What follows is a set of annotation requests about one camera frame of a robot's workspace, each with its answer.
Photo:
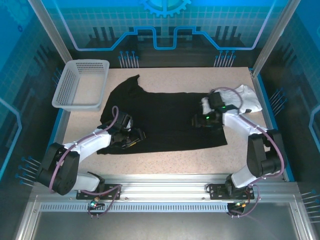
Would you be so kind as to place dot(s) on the black printed t-shirt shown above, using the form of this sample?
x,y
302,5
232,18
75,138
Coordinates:
x,y
162,117

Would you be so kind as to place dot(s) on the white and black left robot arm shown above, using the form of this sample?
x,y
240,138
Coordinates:
x,y
87,143

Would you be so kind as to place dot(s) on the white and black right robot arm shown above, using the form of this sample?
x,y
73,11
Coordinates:
x,y
237,123

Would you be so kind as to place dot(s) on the white t-shirt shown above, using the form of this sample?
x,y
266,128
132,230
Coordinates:
x,y
250,100

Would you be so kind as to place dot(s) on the blue table edge strip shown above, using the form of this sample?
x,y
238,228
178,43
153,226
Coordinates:
x,y
59,117
261,82

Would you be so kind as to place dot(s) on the small connector with green light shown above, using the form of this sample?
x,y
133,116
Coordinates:
x,y
237,204
93,203

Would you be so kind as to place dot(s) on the white perforated plastic basket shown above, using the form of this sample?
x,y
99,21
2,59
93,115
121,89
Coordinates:
x,y
70,82

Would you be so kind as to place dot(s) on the grey metal panel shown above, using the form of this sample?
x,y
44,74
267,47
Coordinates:
x,y
162,227

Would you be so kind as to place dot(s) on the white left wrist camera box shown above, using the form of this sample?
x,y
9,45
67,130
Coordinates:
x,y
128,123

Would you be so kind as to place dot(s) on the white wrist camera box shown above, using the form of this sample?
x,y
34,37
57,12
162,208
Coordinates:
x,y
206,106
128,123

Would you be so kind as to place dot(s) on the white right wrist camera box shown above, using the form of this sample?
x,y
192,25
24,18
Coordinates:
x,y
206,106

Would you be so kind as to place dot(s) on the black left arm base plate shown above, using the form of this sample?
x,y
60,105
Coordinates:
x,y
112,191

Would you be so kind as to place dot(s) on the wide aluminium mounting rail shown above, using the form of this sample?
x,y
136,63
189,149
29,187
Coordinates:
x,y
162,185

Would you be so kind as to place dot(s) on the small metal corner bracket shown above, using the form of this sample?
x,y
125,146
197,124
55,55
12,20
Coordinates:
x,y
252,72

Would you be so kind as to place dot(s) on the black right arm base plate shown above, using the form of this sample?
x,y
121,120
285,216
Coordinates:
x,y
217,192

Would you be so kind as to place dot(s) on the aluminium frame post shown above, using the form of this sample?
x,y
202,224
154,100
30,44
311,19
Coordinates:
x,y
275,32
52,32

